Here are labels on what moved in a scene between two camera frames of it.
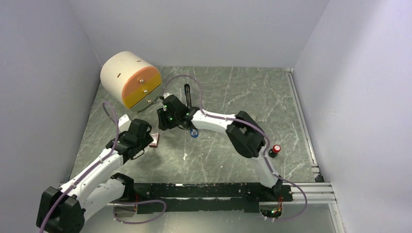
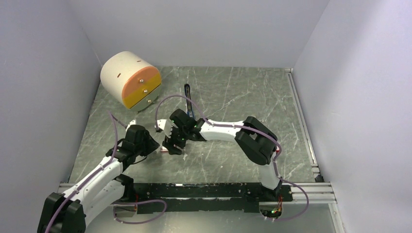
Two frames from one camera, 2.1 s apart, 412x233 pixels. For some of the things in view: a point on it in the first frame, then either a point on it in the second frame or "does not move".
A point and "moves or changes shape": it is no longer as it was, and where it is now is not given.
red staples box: (156, 137) moves or changes shape
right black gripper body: (167, 121) → (180, 134)
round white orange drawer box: (128, 80) does not move
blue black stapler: (194, 133) does not move
